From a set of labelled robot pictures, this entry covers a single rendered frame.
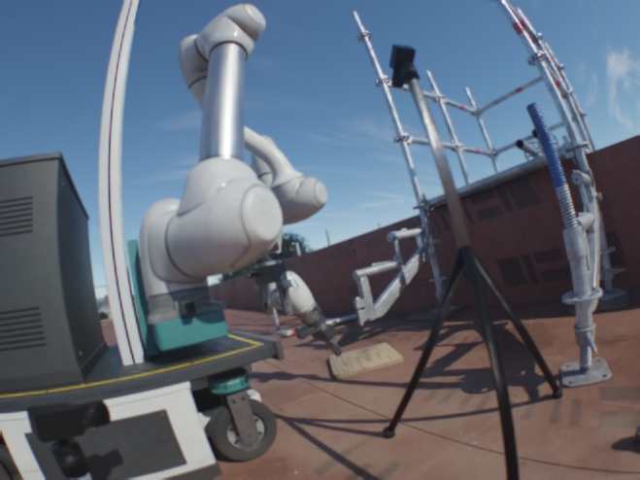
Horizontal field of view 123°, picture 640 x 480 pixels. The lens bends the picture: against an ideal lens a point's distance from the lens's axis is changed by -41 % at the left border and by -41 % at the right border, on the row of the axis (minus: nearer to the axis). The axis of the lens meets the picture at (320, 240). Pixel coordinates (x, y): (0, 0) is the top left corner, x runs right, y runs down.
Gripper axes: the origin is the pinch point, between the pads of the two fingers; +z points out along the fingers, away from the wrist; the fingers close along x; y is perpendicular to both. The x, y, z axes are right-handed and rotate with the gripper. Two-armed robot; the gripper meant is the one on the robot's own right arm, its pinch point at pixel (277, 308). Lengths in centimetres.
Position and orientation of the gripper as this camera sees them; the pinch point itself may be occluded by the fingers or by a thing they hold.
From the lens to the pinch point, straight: 92.5
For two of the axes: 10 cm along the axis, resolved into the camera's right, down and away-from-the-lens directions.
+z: 2.1, 9.7, -1.0
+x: 5.6, -2.0, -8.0
